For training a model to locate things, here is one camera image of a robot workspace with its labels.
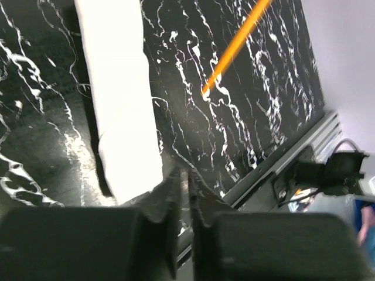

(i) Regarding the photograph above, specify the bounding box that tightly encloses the black marble pattern mat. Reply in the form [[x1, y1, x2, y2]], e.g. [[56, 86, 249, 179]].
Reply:
[[1, 1, 324, 214]]

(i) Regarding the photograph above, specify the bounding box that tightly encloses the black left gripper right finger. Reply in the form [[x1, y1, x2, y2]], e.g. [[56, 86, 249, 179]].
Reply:
[[188, 170, 236, 278]]

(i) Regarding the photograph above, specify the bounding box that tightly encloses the white cloth napkin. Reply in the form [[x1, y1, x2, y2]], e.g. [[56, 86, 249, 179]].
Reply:
[[75, 1, 163, 204]]

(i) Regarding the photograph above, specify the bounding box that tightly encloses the orange plastic spoon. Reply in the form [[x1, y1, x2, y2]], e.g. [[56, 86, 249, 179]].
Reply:
[[201, 0, 272, 96]]

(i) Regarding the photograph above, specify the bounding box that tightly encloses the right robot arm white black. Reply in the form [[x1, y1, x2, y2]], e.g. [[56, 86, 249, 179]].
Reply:
[[292, 151, 370, 196]]

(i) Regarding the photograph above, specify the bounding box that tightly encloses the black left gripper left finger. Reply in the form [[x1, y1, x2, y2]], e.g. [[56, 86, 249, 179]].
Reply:
[[120, 167, 180, 278]]

